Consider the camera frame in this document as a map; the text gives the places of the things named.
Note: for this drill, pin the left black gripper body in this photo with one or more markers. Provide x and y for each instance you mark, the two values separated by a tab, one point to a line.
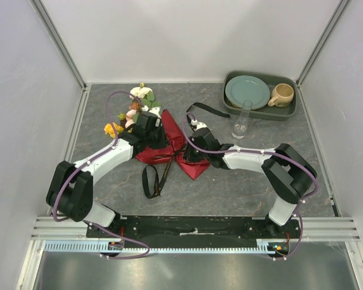
156	139

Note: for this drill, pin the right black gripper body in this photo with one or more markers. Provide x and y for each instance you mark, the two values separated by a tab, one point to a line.
193	156

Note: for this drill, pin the black ribbon gold lettering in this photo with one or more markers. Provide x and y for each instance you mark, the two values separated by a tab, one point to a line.
157	181

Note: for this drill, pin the flower bouquet red paper wrap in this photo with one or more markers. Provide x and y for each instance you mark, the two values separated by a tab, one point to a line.
140	95

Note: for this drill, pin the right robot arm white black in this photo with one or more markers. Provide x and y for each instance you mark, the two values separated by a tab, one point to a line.
288	172

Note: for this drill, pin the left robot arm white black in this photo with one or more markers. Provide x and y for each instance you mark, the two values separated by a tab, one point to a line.
71	190

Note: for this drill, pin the clear glass vase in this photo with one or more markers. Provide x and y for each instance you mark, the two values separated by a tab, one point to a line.
240	127

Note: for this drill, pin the teal ceramic plate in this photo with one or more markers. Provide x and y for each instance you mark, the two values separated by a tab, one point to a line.
242	88

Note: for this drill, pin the dark green tray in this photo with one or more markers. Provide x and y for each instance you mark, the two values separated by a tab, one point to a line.
266	112

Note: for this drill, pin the beige ceramic mug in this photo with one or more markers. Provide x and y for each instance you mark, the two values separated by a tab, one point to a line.
281	96

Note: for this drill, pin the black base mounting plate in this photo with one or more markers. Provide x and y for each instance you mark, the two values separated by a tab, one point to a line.
202	231

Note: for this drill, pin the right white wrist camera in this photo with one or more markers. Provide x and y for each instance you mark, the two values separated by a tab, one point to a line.
196	125

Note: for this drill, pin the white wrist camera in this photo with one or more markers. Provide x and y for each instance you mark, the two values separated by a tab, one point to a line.
196	125
154	113

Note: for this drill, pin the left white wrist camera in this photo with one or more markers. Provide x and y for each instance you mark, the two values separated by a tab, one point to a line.
154	113

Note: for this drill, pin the light blue cable duct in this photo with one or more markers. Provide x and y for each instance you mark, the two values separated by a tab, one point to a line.
76	246

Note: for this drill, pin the left aluminium corner post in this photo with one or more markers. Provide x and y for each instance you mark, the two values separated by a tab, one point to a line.
48	23

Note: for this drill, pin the aluminium corner post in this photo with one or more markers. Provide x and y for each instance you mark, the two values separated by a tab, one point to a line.
48	23
324	38

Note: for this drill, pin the right aluminium corner post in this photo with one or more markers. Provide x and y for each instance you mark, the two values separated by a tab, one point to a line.
324	38

